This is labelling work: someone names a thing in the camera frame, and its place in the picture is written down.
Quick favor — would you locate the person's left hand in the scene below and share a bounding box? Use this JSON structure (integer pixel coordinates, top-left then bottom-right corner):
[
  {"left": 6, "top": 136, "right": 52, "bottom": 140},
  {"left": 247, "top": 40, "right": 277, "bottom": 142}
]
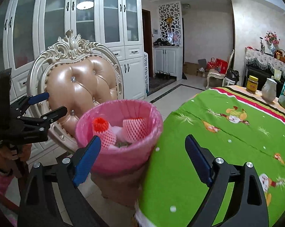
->
[{"left": 0, "top": 144, "right": 32, "bottom": 174}]

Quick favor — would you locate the green cartoon tablecloth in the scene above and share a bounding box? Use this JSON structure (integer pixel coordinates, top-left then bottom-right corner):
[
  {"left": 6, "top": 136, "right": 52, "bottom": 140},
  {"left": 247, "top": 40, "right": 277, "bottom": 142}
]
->
[{"left": 135, "top": 86, "right": 285, "bottom": 226}]

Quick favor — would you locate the woven orange basket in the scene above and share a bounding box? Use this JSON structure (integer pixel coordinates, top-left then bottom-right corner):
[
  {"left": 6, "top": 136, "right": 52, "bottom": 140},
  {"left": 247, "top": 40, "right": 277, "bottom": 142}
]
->
[{"left": 274, "top": 49, "right": 285, "bottom": 63}]

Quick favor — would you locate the pink foam fruit net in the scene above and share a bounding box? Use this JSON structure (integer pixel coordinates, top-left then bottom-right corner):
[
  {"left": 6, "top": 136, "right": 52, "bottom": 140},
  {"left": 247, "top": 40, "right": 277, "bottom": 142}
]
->
[{"left": 92, "top": 117, "right": 117, "bottom": 150}]

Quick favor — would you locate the yellow lidded jar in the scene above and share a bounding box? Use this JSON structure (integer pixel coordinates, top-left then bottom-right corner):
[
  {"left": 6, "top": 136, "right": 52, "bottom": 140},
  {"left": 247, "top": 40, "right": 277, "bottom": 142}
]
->
[{"left": 246, "top": 75, "right": 258, "bottom": 93}]

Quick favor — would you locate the red gift bag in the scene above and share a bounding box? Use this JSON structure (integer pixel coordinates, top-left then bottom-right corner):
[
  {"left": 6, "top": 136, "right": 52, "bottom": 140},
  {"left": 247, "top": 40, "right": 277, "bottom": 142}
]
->
[{"left": 207, "top": 58, "right": 229, "bottom": 74}]

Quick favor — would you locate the lace covered sideboard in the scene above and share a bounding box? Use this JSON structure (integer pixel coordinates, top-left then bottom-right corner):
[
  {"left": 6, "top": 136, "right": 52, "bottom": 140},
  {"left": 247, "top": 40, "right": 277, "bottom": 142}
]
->
[{"left": 242, "top": 47, "right": 285, "bottom": 96}]

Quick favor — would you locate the white ceramic teapot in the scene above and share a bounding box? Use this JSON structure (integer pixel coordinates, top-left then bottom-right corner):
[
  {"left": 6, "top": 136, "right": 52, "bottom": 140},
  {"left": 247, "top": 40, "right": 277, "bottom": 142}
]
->
[{"left": 262, "top": 78, "right": 277, "bottom": 103}]

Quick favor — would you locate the pink bag lined trash bin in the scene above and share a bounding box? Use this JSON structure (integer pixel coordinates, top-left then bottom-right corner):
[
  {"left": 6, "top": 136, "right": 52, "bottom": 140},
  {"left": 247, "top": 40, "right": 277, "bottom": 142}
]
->
[{"left": 75, "top": 100, "right": 163, "bottom": 208}]

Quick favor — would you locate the pink flower bouquet vase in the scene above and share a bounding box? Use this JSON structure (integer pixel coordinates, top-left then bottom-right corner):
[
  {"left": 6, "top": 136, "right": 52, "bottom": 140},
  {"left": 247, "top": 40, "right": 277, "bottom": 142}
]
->
[{"left": 265, "top": 31, "right": 280, "bottom": 54}]

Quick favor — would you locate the ornate beige leather chair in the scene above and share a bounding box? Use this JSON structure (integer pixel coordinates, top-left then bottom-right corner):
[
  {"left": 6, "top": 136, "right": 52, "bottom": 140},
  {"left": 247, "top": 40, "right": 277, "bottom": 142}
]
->
[{"left": 26, "top": 30, "right": 124, "bottom": 153}]

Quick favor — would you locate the white wooden side chair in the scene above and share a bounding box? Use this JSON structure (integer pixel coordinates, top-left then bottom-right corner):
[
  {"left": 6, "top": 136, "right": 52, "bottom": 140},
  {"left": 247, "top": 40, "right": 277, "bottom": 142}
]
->
[{"left": 206, "top": 49, "right": 235, "bottom": 89}]

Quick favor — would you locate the low white shoe cabinet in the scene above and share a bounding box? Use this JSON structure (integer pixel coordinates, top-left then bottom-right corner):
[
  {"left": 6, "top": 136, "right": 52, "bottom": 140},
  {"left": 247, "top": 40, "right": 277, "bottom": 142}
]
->
[{"left": 153, "top": 46, "right": 183, "bottom": 81}]

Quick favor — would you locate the red white foam fruit net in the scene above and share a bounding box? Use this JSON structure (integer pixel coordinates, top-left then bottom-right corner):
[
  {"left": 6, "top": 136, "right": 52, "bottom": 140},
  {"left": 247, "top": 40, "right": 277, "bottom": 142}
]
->
[{"left": 122, "top": 117, "right": 148, "bottom": 143}]

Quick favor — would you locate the white glass-door cabinet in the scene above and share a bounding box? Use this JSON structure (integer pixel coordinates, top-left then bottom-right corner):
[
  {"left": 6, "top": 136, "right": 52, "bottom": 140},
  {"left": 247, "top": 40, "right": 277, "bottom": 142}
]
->
[{"left": 0, "top": 0, "right": 147, "bottom": 161}]

